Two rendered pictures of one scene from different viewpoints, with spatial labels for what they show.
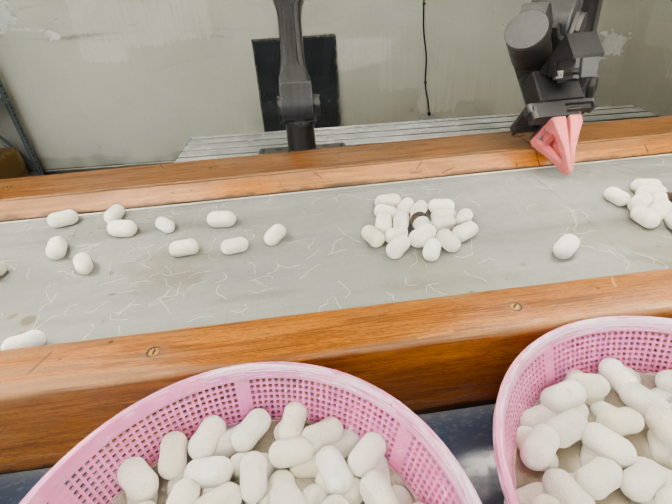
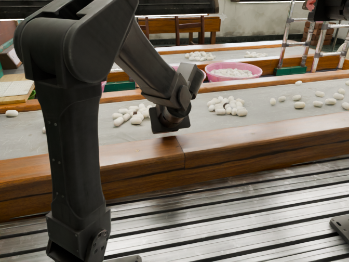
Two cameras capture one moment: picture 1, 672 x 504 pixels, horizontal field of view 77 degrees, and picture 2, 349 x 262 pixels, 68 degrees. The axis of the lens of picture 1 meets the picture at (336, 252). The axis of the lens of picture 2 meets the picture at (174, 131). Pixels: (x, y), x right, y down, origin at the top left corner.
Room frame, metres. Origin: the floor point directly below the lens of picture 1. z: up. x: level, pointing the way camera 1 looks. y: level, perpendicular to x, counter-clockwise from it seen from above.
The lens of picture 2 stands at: (1.22, -0.44, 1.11)
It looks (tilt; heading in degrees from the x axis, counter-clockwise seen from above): 29 degrees down; 169
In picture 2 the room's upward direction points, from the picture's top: straight up
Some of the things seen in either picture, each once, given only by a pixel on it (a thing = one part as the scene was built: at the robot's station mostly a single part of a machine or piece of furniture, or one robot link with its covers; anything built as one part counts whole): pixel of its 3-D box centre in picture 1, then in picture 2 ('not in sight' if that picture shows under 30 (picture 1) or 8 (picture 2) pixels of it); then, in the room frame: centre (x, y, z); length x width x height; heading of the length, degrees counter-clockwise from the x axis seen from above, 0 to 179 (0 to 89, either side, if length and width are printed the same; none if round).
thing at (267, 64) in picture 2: not in sight; (198, 73); (-0.06, -0.07, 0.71); 1.81 x 0.05 x 0.11; 95
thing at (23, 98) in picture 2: not in sight; (13, 87); (0.17, -0.87, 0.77); 0.33 x 0.15 x 0.01; 5
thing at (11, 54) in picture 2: not in sight; (16, 53); (-0.16, -0.95, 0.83); 0.30 x 0.06 x 0.07; 5
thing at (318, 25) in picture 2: not in sight; (319, 28); (-4.02, 3.74, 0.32); 0.42 x 0.42 x 0.64; 1
